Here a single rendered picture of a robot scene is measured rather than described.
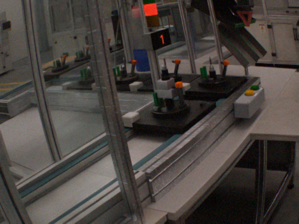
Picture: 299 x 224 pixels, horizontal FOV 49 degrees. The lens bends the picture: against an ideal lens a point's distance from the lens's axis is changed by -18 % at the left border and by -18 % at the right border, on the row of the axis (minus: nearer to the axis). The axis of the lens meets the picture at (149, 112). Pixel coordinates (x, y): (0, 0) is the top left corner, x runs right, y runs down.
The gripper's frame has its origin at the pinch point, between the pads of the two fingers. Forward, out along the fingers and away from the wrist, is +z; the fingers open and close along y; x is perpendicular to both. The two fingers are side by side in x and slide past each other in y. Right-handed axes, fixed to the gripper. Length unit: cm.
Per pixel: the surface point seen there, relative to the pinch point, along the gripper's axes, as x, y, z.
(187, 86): -26.8, 15.1, 24.7
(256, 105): 5.2, 16.0, 30.3
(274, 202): 4, -22, 105
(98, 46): 1, 90, -9
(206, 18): -77, -110, 9
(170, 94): -17.2, 41.5, 19.0
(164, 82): -19.0, 41.3, 14.6
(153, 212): 1, 82, 37
